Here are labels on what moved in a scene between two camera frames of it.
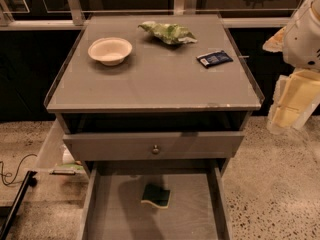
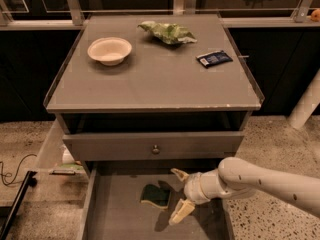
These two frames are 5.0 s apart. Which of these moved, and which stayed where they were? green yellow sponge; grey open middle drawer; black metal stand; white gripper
Moved: white gripper
Stayed: black metal stand; grey open middle drawer; green yellow sponge
